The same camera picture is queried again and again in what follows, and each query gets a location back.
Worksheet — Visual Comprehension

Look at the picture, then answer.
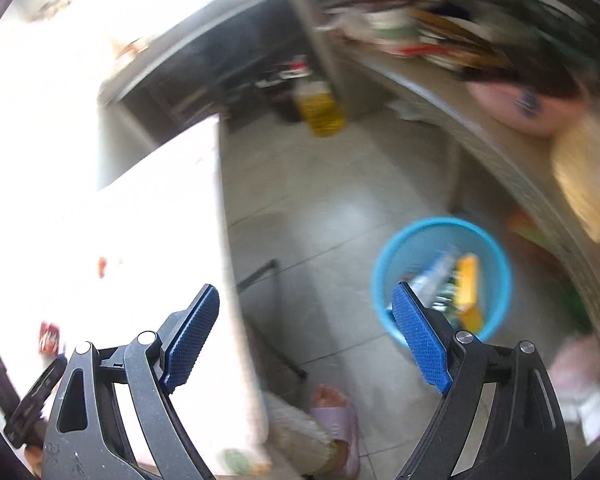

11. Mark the black bin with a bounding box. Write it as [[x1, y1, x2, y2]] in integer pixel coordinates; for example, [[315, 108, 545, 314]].
[[255, 60, 311, 123]]

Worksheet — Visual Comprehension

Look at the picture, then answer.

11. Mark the pink basin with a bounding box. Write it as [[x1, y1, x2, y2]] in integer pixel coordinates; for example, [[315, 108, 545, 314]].
[[467, 82, 588, 137]]

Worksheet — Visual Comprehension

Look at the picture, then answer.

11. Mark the pile of dark kitchenware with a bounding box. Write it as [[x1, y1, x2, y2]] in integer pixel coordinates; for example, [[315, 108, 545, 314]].
[[410, 0, 596, 98]]

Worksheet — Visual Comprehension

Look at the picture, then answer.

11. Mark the pink white plastic bag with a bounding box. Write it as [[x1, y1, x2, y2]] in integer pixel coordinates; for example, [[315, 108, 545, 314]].
[[550, 335, 600, 446]]

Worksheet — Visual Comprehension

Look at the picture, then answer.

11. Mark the copper basin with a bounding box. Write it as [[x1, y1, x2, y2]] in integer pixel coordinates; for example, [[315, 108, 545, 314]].
[[117, 37, 148, 58]]

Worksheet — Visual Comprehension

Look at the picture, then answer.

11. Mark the cooking oil bottle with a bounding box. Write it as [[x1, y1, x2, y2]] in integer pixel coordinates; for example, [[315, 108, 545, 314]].
[[292, 77, 346, 137]]

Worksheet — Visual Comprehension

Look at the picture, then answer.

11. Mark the red drink can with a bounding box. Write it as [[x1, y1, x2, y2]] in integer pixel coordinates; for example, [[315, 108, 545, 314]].
[[39, 322, 61, 356]]

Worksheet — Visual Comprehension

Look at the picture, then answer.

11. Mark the person's foot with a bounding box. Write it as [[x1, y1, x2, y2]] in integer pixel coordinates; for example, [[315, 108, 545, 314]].
[[310, 385, 351, 413]]

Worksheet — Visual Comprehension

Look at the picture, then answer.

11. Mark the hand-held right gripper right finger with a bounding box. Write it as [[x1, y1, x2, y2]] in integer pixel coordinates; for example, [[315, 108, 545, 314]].
[[391, 282, 572, 480]]

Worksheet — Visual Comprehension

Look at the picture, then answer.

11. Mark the folding table white printed cover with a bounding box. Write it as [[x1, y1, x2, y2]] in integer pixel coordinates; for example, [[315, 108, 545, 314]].
[[0, 120, 308, 476]]

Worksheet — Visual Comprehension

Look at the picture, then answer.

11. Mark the blue plastic basket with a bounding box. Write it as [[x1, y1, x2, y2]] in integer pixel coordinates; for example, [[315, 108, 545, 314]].
[[371, 217, 512, 348]]

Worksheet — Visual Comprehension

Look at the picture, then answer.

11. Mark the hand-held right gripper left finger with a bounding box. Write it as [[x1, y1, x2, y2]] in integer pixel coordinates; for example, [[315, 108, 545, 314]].
[[42, 284, 221, 480]]

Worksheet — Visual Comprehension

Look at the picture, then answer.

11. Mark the long blue white box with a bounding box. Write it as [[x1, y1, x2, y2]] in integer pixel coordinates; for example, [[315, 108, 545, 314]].
[[405, 247, 461, 306]]

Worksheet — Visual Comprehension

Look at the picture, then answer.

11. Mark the concrete kitchen counter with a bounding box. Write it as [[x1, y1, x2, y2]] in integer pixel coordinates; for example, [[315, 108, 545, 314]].
[[97, 0, 598, 106]]

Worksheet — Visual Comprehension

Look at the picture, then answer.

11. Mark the pink slipper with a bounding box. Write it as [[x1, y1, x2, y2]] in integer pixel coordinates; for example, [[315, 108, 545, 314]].
[[307, 405, 362, 478]]

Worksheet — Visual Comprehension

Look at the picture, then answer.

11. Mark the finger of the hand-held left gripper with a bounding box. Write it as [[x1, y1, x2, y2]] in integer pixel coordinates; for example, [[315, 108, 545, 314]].
[[5, 356, 67, 448]]

